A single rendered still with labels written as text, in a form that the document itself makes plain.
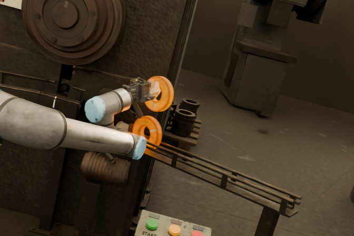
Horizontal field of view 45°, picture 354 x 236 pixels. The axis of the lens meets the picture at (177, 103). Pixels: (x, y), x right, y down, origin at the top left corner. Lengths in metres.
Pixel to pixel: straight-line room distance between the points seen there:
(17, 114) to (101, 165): 0.90
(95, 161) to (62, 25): 0.62
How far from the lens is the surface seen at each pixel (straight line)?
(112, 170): 1.99
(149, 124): 1.88
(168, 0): 2.12
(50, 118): 1.17
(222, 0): 8.05
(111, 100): 1.64
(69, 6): 1.96
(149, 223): 1.43
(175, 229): 1.44
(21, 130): 1.16
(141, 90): 1.74
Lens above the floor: 1.32
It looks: 14 degrees down
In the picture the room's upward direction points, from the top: 15 degrees clockwise
